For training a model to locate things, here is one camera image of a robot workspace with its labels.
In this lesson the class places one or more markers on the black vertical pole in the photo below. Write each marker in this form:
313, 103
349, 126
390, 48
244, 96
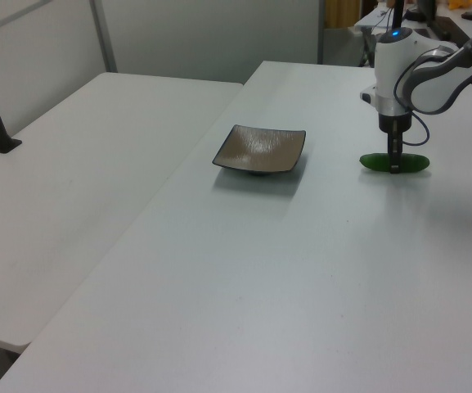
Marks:
398, 14

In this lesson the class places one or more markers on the grey partition frame post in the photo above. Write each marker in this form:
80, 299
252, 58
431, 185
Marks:
102, 37

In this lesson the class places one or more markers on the green cucumber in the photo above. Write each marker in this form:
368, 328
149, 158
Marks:
374, 161

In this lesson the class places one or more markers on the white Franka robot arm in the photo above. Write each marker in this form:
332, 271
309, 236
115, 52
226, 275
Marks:
391, 65

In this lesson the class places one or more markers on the brown wooden panel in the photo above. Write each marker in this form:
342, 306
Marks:
342, 14

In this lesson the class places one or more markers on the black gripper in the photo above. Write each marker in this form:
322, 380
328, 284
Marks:
395, 122

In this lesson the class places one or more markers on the square brown ceramic plate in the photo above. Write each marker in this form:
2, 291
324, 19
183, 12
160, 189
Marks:
260, 149

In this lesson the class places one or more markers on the yellow plush object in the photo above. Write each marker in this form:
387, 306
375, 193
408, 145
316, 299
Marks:
458, 3

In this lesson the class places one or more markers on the black computer mouse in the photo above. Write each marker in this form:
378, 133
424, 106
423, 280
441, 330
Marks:
470, 15

